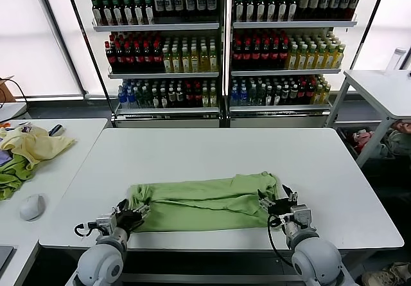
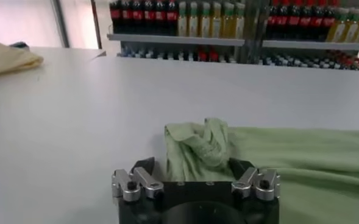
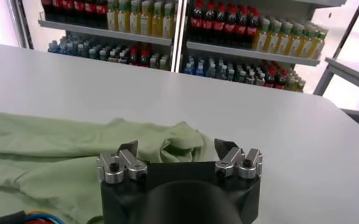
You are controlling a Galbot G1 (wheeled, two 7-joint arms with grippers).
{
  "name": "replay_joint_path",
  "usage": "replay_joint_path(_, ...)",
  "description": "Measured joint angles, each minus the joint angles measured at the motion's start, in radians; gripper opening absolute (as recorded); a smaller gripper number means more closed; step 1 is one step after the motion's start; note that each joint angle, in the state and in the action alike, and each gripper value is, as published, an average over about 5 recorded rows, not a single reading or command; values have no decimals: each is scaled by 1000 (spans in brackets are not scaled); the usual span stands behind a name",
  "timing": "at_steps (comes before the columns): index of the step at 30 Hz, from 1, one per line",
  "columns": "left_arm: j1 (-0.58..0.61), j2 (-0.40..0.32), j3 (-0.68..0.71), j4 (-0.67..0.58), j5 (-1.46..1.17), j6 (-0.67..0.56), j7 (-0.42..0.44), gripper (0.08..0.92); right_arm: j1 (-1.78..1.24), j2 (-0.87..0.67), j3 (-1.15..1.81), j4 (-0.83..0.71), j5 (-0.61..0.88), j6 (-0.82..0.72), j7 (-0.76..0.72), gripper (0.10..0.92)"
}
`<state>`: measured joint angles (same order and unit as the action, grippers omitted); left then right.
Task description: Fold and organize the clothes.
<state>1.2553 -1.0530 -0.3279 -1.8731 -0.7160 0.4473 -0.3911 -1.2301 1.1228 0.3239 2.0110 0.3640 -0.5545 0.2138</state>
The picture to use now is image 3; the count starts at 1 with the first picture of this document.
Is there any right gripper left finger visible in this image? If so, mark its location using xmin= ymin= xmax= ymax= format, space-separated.
xmin=96 ymin=139 xmax=148 ymax=185

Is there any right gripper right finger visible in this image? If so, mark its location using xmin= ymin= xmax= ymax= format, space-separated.
xmin=214 ymin=138 xmax=263 ymax=180

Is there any green polo shirt red print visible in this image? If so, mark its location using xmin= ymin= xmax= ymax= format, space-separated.
xmin=0 ymin=110 xmax=218 ymax=224

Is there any grey metal drinks shelf unit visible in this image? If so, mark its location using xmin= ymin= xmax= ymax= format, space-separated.
xmin=179 ymin=0 xmax=347 ymax=94
xmin=38 ymin=0 xmax=183 ymax=72

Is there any yellow juice bottle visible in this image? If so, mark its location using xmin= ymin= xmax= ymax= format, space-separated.
xmin=129 ymin=0 xmax=141 ymax=35
xmin=151 ymin=0 xmax=164 ymax=38
xmin=267 ymin=19 xmax=283 ymax=53
xmin=300 ymin=26 xmax=316 ymax=58
xmin=254 ymin=18 xmax=271 ymax=52
xmin=279 ymin=21 xmax=294 ymax=55
xmin=118 ymin=0 xmax=130 ymax=33
xmin=290 ymin=23 xmax=305 ymax=57
xmin=107 ymin=0 xmax=119 ymax=32
xmin=162 ymin=0 xmax=176 ymax=40
xmin=140 ymin=0 xmax=153 ymax=37
xmin=311 ymin=27 xmax=328 ymax=59

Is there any red cap cola bottle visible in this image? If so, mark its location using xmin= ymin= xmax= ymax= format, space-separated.
xmin=85 ymin=0 xmax=97 ymax=28
xmin=224 ymin=2 xmax=237 ymax=48
xmin=52 ymin=0 xmax=64 ymax=24
xmin=63 ymin=0 xmax=75 ymax=25
xmin=235 ymin=4 xmax=249 ymax=49
xmin=96 ymin=0 xmax=108 ymax=30
xmin=190 ymin=0 xmax=204 ymax=43
xmin=246 ymin=7 xmax=261 ymax=49
xmin=213 ymin=1 xmax=226 ymax=46
xmin=41 ymin=0 xmax=54 ymax=22
xmin=202 ymin=0 xmax=215 ymax=45
xmin=74 ymin=0 xmax=86 ymax=27

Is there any white side table with legs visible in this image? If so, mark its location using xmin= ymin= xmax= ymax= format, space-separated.
xmin=313 ymin=57 xmax=359 ymax=125

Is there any black slanted metal pole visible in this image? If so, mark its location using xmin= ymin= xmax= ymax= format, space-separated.
xmin=331 ymin=0 xmax=359 ymax=59
xmin=14 ymin=0 xmax=35 ymax=50

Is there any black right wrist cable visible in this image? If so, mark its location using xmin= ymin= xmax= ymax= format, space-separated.
xmin=0 ymin=209 xmax=66 ymax=224

